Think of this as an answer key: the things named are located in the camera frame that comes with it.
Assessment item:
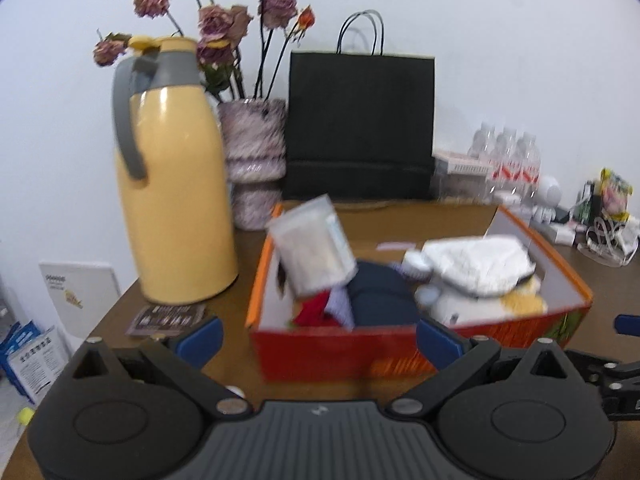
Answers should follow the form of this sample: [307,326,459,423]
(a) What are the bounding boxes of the dark navy cloth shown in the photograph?
[346,260,420,328]

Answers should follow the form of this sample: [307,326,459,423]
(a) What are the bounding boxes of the white plastic bag item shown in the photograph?
[399,235,536,298]

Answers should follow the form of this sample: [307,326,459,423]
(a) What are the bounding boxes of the lavender drawstring pouch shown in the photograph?
[324,287,356,330]

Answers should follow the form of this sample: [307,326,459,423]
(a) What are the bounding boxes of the clear cotton swab box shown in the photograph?
[267,194,358,297]

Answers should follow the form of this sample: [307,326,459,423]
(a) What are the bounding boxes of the white fluffy item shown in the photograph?
[414,284,509,327]

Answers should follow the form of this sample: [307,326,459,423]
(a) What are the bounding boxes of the yellow knit item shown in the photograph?
[500,275,548,318]

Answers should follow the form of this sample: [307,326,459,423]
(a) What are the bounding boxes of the white power adapter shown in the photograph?
[540,222,576,246]

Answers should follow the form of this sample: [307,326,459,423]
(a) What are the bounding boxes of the orange red cardboard box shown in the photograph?
[245,202,593,382]

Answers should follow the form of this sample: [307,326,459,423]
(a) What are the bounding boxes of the red cloth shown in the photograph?
[292,290,336,328]

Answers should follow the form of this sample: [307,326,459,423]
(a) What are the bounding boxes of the colourful snack packet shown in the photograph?
[598,168,634,222]

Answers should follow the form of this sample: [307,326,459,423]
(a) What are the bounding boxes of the yellow thermos jug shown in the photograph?
[112,36,239,304]

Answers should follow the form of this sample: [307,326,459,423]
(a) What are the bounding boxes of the blue white paper stack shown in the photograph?
[1,322,70,405]

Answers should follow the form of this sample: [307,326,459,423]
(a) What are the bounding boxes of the white red flat box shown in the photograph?
[433,150,492,178]

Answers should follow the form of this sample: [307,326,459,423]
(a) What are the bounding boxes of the middle water bottle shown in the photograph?
[488,127,518,194]

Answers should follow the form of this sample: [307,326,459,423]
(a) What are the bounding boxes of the water bottle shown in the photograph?
[468,122,496,160]
[516,132,541,196]
[488,127,518,194]

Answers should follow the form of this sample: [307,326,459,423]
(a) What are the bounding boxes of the right water bottle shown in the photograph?
[516,132,541,196]

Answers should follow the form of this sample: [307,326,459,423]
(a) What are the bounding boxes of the left water bottle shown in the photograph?
[468,122,496,160]

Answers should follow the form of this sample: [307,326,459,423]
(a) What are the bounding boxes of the purple textured vase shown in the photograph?
[218,99,286,231]

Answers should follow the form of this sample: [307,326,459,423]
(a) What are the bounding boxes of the black paper shopping bag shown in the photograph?
[282,10,435,200]

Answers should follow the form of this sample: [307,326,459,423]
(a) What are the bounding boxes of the white charger cables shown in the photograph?
[574,213,640,267]

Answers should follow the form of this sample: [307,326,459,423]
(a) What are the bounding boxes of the white booklet against wall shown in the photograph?
[39,262,120,339]

